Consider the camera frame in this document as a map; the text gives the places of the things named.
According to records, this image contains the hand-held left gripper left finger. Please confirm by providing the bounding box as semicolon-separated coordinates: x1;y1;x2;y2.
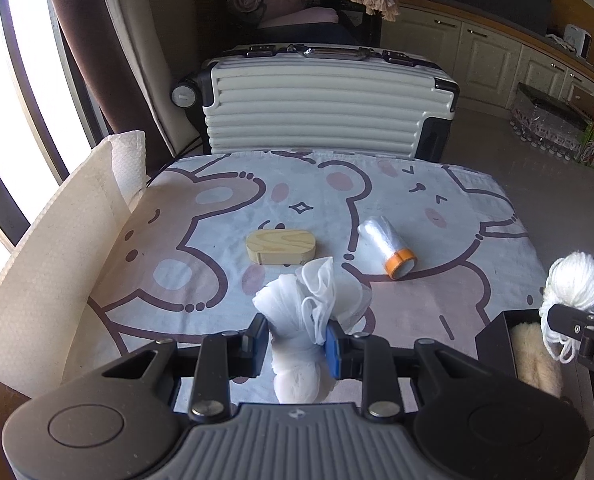
102;312;270;423

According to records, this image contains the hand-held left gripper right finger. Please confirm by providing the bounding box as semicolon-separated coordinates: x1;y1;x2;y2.
325;321;498;421

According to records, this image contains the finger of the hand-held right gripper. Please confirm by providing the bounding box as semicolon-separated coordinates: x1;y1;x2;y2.
547;304;594;346

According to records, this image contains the white yarn ball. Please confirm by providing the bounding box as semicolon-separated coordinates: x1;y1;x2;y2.
539;253;594;363

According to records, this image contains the beige fluffy plush toy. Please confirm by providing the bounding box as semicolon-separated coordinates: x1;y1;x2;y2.
509;322;565;398

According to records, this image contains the white mesh cloth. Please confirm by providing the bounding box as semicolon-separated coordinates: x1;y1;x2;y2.
252;256;372;403

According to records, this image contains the black cardboard box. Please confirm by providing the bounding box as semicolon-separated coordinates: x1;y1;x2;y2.
475;310;594;411

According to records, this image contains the oval wooden box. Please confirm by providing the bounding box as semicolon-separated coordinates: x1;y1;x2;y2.
245;228;319;265

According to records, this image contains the plastic film roll orange core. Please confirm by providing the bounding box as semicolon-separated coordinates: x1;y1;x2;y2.
358;216;418;279

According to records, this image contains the bear printed blanket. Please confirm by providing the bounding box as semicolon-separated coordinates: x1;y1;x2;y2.
57;149;548;406

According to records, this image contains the pack of water bottles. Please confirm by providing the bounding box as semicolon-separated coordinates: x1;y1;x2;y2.
509;83;594;161

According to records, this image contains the white paper towel sheet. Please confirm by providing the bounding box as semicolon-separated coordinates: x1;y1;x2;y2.
0;139;130;401

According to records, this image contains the white ribbed suitcase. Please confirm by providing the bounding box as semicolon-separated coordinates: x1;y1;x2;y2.
171;45;461;161

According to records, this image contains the cream kitchen cabinet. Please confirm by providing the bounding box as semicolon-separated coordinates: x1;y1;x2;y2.
382;0;594;121

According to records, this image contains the white countertop appliance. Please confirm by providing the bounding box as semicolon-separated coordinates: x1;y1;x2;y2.
562;24;592;58

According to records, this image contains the pink cushion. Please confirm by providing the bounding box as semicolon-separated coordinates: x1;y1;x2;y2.
262;7;340;28

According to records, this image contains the brown curtain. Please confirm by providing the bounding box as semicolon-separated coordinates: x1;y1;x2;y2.
42;0;178;161

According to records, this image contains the dark window frame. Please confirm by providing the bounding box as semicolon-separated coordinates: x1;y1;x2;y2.
0;0;112;246

